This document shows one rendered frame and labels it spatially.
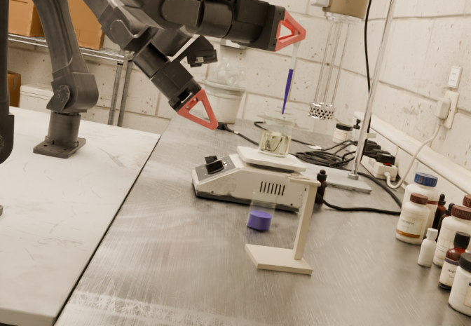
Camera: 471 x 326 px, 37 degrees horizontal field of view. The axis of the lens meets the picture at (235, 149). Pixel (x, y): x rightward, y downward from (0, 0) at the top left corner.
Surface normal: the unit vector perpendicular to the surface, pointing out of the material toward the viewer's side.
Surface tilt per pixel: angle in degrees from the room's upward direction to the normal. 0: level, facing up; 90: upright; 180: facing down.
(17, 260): 0
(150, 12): 90
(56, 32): 89
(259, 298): 0
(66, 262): 0
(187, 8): 90
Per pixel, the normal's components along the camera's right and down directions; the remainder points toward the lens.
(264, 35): -0.81, -0.05
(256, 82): 0.01, 0.18
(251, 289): 0.19, -0.97
